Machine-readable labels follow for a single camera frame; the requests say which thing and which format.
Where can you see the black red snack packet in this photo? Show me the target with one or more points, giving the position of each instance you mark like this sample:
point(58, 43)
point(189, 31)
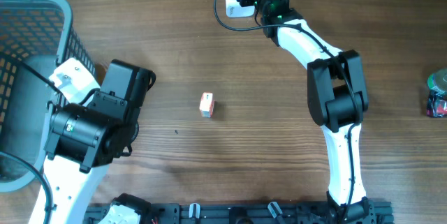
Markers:
point(436, 105)

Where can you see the silver tin can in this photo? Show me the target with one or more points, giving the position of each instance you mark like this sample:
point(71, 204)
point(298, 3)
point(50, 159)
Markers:
point(437, 82)

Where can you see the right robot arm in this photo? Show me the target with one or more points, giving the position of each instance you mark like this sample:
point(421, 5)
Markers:
point(336, 98)

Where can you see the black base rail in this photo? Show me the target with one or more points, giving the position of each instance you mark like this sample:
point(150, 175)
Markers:
point(302, 213)

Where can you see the white barcode scanner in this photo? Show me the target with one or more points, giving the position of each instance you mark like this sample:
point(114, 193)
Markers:
point(235, 10)

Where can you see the grey plastic mesh basket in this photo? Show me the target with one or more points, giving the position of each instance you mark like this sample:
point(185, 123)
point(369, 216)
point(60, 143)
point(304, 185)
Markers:
point(44, 66)

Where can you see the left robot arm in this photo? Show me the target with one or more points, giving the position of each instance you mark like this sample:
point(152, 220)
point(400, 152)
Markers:
point(98, 125)

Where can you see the red white small carton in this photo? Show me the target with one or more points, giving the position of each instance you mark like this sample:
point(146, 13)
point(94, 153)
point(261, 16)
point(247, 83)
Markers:
point(206, 106)

